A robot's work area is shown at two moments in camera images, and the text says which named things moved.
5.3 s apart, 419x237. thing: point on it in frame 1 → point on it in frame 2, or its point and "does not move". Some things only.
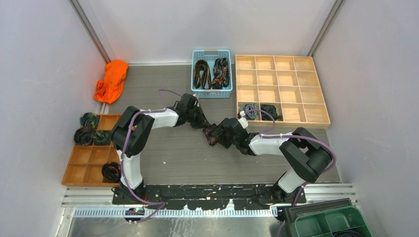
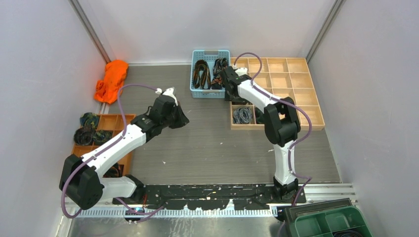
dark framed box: x=291 y=213 does not move
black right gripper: x=223 y=138 → x=230 y=98
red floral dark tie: x=221 y=74 does not move
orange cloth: x=110 y=89 does not move
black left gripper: x=202 y=122 → x=182 y=120
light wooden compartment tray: x=283 y=89 does not move
